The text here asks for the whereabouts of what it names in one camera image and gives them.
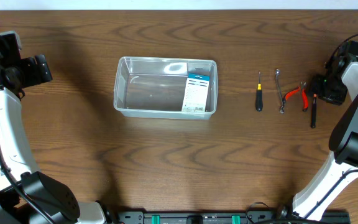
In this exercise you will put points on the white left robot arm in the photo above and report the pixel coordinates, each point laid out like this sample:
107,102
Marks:
26,194

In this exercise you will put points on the hammer with black grip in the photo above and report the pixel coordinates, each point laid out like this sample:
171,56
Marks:
313,112

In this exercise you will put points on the clear plastic container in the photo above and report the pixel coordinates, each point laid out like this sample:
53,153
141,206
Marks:
153,87

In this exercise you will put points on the red handled cutting pliers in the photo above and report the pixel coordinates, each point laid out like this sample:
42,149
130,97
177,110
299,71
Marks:
301,90

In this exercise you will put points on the black yellow screwdriver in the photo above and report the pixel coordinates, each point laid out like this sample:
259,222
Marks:
259,95

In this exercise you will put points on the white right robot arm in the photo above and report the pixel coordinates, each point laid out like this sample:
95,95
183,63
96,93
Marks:
341,166

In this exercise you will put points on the white teal product box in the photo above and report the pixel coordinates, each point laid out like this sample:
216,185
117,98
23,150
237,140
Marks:
196,93

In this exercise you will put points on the silver offset ring wrench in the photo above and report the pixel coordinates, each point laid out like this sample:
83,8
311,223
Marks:
277,72

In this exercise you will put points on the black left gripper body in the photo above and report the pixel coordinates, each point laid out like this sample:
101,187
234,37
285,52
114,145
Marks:
23,76

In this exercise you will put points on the black mounting rail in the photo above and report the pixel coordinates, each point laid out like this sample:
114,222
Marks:
138,217

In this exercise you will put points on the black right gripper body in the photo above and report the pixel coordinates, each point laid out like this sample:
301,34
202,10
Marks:
337,89

